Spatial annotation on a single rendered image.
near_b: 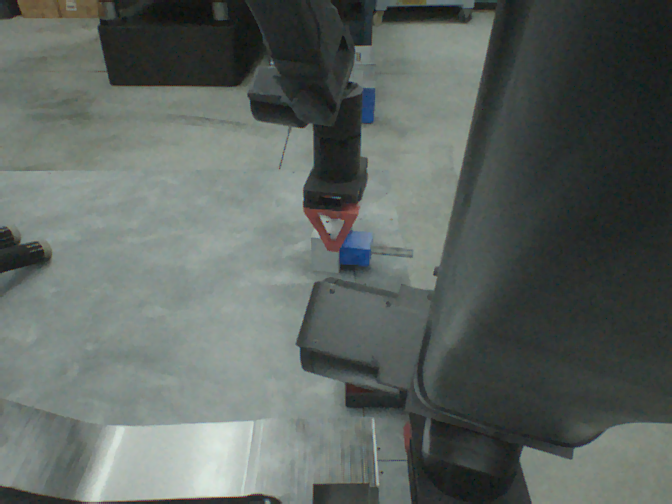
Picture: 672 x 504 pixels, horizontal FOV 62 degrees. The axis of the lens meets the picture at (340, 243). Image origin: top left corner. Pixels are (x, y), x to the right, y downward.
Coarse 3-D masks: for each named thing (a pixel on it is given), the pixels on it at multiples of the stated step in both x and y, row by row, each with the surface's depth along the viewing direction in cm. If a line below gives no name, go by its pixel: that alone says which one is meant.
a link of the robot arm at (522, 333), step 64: (512, 0) 3; (576, 0) 2; (640, 0) 2; (512, 64) 4; (576, 64) 2; (640, 64) 2; (512, 128) 3; (576, 128) 2; (640, 128) 2; (512, 192) 3; (576, 192) 3; (640, 192) 2; (448, 256) 9; (512, 256) 4; (576, 256) 3; (640, 256) 3; (448, 320) 9; (512, 320) 6; (576, 320) 5; (640, 320) 4; (448, 384) 14; (512, 384) 11; (576, 384) 8; (640, 384) 6
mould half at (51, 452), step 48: (0, 432) 39; (48, 432) 41; (96, 432) 42; (144, 432) 43; (192, 432) 43; (240, 432) 42; (288, 432) 42; (336, 432) 42; (0, 480) 37; (48, 480) 38; (96, 480) 39; (144, 480) 39; (192, 480) 39; (240, 480) 39; (288, 480) 39; (336, 480) 39
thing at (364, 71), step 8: (360, 48) 347; (368, 48) 347; (368, 56) 350; (272, 64) 315; (360, 64) 315; (368, 64) 315; (352, 72) 346; (360, 72) 318; (368, 72) 318; (352, 80) 320; (360, 80) 320; (368, 80) 320
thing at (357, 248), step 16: (336, 224) 74; (320, 240) 71; (352, 240) 73; (368, 240) 73; (320, 256) 73; (336, 256) 72; (352, 256) 72; (368, 256) 72; (400, 256) 73; (336, 272) 74
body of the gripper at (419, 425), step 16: (416, 416) 37; (416, 432) 36; (416, 448) 35; (416, 464) 34; (432, 464) 32; (448, 464) 31; (512, 464) 31; (416, 480) 34; (432, 480) 33; (448, 480) 32; (464, 480) 31; (480, 480) 31; (496, 480) 31; (512, 480) 33; (432, 496) 32; (448, 496) 32; (464, 496) 32; (480, 496) 32; (496, 496) 32; (512, 496) 32; (528, 496) 32
